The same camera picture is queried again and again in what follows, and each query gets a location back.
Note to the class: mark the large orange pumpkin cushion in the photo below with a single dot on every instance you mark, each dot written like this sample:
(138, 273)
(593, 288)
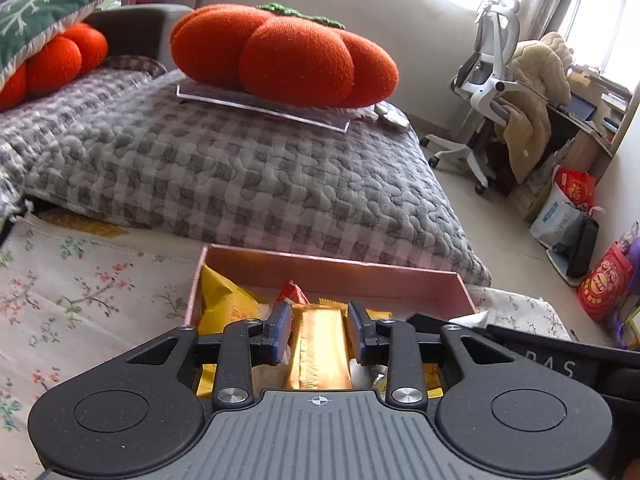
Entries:
(300, 55)

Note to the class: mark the pink cardboard box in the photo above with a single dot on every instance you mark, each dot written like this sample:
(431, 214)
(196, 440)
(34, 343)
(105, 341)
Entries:
(350, 272)

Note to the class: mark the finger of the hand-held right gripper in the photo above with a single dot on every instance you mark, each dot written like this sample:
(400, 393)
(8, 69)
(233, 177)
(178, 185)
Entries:
(425, 321)

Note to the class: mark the silvery wrappers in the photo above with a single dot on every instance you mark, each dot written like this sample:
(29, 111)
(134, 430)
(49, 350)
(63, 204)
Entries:
(392, 117)

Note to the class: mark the small orange pumpkin cushion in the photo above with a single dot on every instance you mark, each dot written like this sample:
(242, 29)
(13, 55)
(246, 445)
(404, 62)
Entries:
(60, 60)

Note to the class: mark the grey checked quilt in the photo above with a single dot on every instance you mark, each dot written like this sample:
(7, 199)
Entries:
(250, 175)

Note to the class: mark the wooden desk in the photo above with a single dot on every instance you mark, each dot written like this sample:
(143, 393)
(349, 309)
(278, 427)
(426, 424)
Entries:
(585, 132)

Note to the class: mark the small red candy packet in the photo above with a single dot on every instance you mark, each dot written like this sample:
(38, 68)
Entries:
(292, 292)

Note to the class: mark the beige fleece coat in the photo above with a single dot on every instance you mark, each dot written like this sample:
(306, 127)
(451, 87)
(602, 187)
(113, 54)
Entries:
(535, 90)

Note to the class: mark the red patterned shopping bag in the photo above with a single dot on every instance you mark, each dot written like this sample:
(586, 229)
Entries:
(605, 282)

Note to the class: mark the black bag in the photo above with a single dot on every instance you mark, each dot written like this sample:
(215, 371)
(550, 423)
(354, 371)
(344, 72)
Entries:
(582, 245)

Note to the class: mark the blue-screen tablet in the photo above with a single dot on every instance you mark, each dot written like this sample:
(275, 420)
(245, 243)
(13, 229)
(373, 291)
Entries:
(584, 109)

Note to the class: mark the floral bed sheet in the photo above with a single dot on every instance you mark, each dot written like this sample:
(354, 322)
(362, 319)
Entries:
(75, 285)

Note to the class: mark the red gift bag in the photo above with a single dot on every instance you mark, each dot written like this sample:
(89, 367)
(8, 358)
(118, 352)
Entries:
(575, 185)

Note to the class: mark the yellow packet with red print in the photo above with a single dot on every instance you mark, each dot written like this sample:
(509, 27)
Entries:
(377, 314)

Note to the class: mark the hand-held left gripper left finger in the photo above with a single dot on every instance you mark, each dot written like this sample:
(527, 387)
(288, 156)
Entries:
(280, 332)

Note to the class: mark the green snowflake pillow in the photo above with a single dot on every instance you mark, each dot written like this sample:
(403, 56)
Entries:
(30, 20)

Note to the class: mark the white office chair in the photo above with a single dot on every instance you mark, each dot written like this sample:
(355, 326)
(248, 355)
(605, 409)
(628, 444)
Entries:
(487, 85)

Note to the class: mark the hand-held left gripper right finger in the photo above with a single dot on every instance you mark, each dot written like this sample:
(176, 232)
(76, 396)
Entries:
(357, 332)

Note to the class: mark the clear acrylic board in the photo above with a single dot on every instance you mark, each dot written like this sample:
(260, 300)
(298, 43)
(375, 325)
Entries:
(300, 115)

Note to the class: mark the large yellow snack packet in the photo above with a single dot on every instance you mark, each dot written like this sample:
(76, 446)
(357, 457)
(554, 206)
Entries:
(220, 305)

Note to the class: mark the gold orange snack bar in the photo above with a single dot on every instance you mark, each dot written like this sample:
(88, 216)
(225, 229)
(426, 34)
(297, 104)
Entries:
(320, 350)

